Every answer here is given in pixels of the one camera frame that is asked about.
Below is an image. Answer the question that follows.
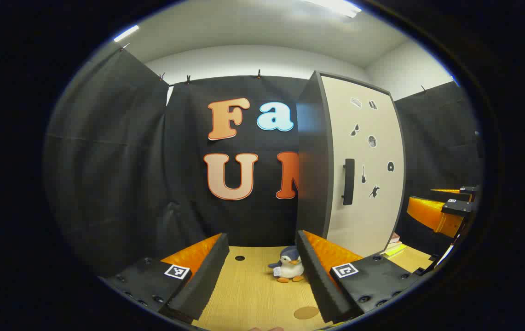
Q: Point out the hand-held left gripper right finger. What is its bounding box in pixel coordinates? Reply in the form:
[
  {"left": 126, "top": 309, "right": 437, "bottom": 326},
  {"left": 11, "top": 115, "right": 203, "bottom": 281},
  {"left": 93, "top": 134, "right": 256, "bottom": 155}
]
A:
[{"left": 295, "top": 229, "right": 422, "bottom": 325}]

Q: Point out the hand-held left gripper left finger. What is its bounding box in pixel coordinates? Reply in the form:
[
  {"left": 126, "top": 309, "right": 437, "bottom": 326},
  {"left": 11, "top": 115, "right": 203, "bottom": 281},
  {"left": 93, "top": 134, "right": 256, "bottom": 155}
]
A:
[{"left": 99, "top": 232, "right": 231, "bottom": 325}]

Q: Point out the round brown coaster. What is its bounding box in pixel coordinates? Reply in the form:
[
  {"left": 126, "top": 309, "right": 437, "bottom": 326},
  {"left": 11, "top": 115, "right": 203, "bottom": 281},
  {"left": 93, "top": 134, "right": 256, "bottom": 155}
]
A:
[{"left": 294, "top": 306, "right": 320, "bottom": 320}]

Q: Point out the white cabinet door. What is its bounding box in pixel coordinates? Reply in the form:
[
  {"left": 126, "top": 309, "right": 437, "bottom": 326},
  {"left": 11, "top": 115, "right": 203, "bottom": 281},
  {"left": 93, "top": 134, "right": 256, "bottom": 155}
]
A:
[{"left": 320, "top": 74, "right": 406, "bottom": 258}]

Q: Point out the penguin plush toy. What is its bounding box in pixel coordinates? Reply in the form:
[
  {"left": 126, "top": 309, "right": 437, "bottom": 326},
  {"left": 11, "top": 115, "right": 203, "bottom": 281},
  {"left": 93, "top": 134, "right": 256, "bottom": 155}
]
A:
[{"left": 268, "top": 245, "right": 305, "bottom": 283}]

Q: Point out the black backdrop cloth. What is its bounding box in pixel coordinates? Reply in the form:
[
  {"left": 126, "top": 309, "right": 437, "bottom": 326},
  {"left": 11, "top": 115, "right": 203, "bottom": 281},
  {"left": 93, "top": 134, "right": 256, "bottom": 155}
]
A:
[{"left": 44, "top": 46, "right": 483, "bottom": 276}]

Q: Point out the ceiling light strip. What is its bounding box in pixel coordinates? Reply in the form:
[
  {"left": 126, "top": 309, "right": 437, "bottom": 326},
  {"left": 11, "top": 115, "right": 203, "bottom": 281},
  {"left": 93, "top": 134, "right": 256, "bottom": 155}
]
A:
[
  {"left": 304, "top": 0, "right": 362, "bottom": 18},
  {"left": 114, "top": 25, "right": 139, "bottom": 43}
]

